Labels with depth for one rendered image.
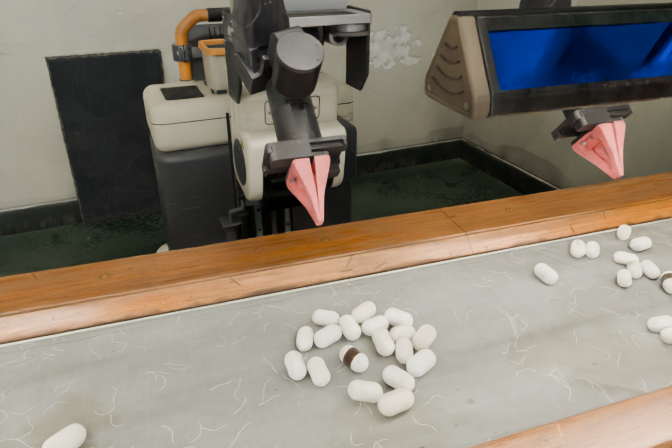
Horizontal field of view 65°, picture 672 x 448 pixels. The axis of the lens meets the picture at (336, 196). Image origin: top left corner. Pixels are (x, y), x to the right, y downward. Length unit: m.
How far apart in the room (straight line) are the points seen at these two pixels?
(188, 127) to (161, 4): 1.17
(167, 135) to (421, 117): 1.91
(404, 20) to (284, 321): 2.32
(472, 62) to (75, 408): 0.49
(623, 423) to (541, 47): 0.34
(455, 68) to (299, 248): 0.42
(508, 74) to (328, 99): 0.76
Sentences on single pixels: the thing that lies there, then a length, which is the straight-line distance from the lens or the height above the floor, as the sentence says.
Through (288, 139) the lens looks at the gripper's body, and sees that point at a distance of 0.65.
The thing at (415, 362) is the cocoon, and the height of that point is 0.76.
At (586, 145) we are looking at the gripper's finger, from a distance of 0.88.
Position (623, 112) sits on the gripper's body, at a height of 0.93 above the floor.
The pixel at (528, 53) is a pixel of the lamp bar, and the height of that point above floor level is 1.08.
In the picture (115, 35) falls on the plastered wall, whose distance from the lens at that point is 2.46.
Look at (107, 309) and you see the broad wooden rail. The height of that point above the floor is 0.75.
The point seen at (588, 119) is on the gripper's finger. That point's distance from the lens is 0.83.
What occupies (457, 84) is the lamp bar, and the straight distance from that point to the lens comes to 0.41.
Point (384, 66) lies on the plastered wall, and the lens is 2.82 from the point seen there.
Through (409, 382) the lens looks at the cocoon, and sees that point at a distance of 0.57.
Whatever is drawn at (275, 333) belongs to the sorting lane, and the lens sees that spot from 0.65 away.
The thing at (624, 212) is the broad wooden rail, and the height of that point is 0.76.
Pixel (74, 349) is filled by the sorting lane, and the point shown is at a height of 0.74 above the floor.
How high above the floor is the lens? 1.16
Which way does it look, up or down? 26 degrees down
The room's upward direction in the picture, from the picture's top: straight up
